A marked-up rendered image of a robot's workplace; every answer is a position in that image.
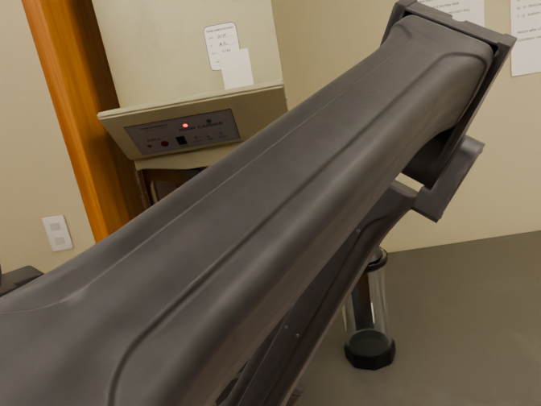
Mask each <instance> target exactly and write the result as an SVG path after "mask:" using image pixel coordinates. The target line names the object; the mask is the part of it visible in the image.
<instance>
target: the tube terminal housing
mask: <svg viewBox="0 0 541 406"><path fill-rule="evenodd" d="M92 2H93V8H94V11H95V14H96V17H97V23H98V26H99V29H100V33H101V38H102V41H103V44H104V48H105V54H106V56H107V60H108V63H109V68H110V71H111V75H112V78H113V82H114V87H115V90H116V94H117V96H118V102H119V105H120V108H122V107H127V106H136V105H140V104H145V103H149V102H158V101H162V100H167V99H172V98H177V97H185V96H190V95H194V94H199V93H207V92H212V91H217V90H222V89H225V85H224V81H223V76H222V72H221V70H220V71H215V72H211V68H210V64H209V57H208V53H207V48H206V45H205V41H204V33H203V29H202V27H207V26H211V25H215V24H219V23H227V22H232V21H235V22H236V27H237V35H238V39H239V44H240V49H243V48H248V53H249V57H250V66H251V70H252V75H253V80H254V84H257V83H262V82H267V81H275V80H280V79H281V80H282V81H283V74H282V69H281V64H280V59H279V50H278V44H277V39H276V34H275V24H274V18H273V13H272V8H271V0H92ZM244 142H245V141H241V142H236V143H227V144H223V145H218V146H213V147H204V148H199V149H194V150H189V151H180V152H176V153H171V154H166V155H157V156H152V157H147V158H141V159H134V163H135V167H136V170H139V169H143V168H171V169H190V168H199V167H204V166H209V165H212V164H214V163H215V162H216V161H218V160H219V159H220V158H222V157H223V156H225V155H226V154H228V153H229V152H231V151H232V150H233V149H235V148H236V147H238V146H239V145H241V144H242V143H244Z"/></svg>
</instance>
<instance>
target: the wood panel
mask: <svg viewBox="0 0 541 406"><path fill-rule="evenodd" d="M21 1H22V4H23V9H24V11H25V14H26V17H27V21H28V24H29V28H30V30H31V34H32V38H33V40H34V43H35V48H36V51H37V53H38V56H39V61H40V63H41V67H42V70H43V74H44V77H45V80H46V82H47V87H48V90H49V93H50V95H51V99H52V103H53V105H54V109H55V112H56V116H57V119H58V122H59V124H60V129H61V132H62V135H63V138H64V142H65V145H66V148H67V151H68V155H69V159H70V161H71V164H72V169H73V171H74V174H75V177H76V182H77V184H78V187H79V190H80V193H81V197H82V201H83V203H84V206H85V211H86V213H87V216H88V220H89V224H90V226H91V230H92V232H93V237H94V240H95V243H98V242H100V241H101V240H102V239H104V238H106V237H107V236H109V235H111V234H112V233H113V232H115V231H116V230H118V229H120V228H121V227H122V226H124V225H125V224H126V223H128V222H130V221H131V220H132V219H134V218H136V217H137V216H138V215H139V214H141V213H143V212H144V211H145V210H144V207H143V204H142V198H141V195H140V192H139V189H138V183H137V180H136V177H135V174H134V171H137V170H136V167H135V163H134V160H130V159H128V158H127V156H126V155H125V153H124V152H123V151H122V149H121V148H120V147H119V146H118V145H117V143H116V142H115V141H114V139H113V138H112V136H111V135H110V134H109V132H108V131H107V130H106V129H105V128H104V126H103V125H102V124H101V122H100V121H99V119H98V118H97V114H98V113H99V112H103V111H107V110H114V109H118V108H120V105H119V102H118V96H117V94H116V90H115V87H114V82H113V78H112V75H111V71H110V68H109V63H108V60H107V56H106V54H105V48H104V44H103V41H102V38H101V33H100V29H99V26H98V23H97V17H96V14H95V11H94V8H93V2H92V0H21Z"/></svg>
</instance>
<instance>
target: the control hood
mask: <svg viewBox="0 0 541 406"><path fill-rule="evenodd" d="M227 109H231V110H232V113H233V117H234V120H235V122H236V125H237V130H238V133H239V135H240V139H235V140H230V141H225V142H220V143H211V144H206V145H201V146H196V147H187V148H183V149H178V150H173V151H164V152H159V153H154V154H149V155H142V153H141V152H140V150H139V149H138V148H137V146H136V145H135V144H134V142H133V140H132V139H131V137H130V136H129V135H128V134H127V132H126V130H125V129H124V128H123V127H127V126H135V125H140V124H145V123H149V122H158V121H163V120H168V119H173V118H181V117H186V116H191V115H195V114H204V113H208V112H213V111H218V110H227ZM286 112H288V108H287V96H286V94H285V88H284V83H283V81H282V80H281V79H280V80H275V81H267V82H262V83H257V84H253V85H247V86H242V87H237V88H233V89H222V90H217V91H212V92H207V93H199V94H194V95H190V96H185V97H177V98H172V99H167V100H162V101H154V102H149V103H145V104H140V105H136V106H127V107H122V108H118V109H114V110H107V111H103V112H99V113H98V114H97V118H98V119H99V121H100V122H101V124H102V125H103V126H104V128H105V129H106V130H107V131H108V132H109V134H110V135H111V136H112V138H113V139H114V141H115V142H116V143H117V145H118V146H119V147H120V148H121V149H122V151H123V152H124V153H125V155H126V156H127V158H128V159H130V160H136V159H141V158H147V157H152V156H157V155H166V154H171V153H176V152H180V151H189V150H194V149H199V148H204V147H213V146H218V145H223V144H227V143H236V142H241V141H246V140H247V139H249V138H251V137H252V136H254V135H256V134H257V133H258V132H259V131H261V130H262V129H264V128H265V127H266V126H268V125H270V124H271V123H272V122H274V121H275V120H276V119H278V118H280V117H281V116H283V115H284V114H285V113H286Z"/></svg>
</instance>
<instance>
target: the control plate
mask: <svg viewBox="0 0 541 406"><path fill-rule="evenodd" d="M207 119H210V120H212V122H211V123H207V122H206V120H207ZM184 123H187V124H188V127H183V124H184ZM123 128H124V129H125V130H126V132H127V134H128V135H129V136H130V137H131V139H132V140H133V142H134V144H135V145H136V146H137V148H138V149H139V150H140V152H141V153H142V155H149V154H154V153H159V152H164V151H173V150H178V149H183V148H187V147H196V146H201V145H206V144H211V143H220V142H225V141H230V140H235V139H240V135H239V133H238V130H237V125H236V122H235V120H234V117H233V113H232V110H231V109H227V110H218V111H213V112H208V113H204V114H195V115H191V116H186V117H181V118H173V119H168V120H163V121H158V122H149V123H145V124H140V125H135V126H127V127H123ZM220 131H223V132H224V134H223V135H220V134H219V132H220ZM207 134H211V136H210V138H208V137H207V136H206V135H207ZM180 136H184V137H185V139H186V141H187V143H188V144H183V145H179V143H178V142H177V140H176V137H180ZM194 136H198V139H197V140H195V139H194V138H193V137H194ZM162 141H167V142H169V145H168V146H167V147H164V146H162V145H161V142H162ZM147 144H150V145H152V147H151V148H149V147H147Z"/></svg>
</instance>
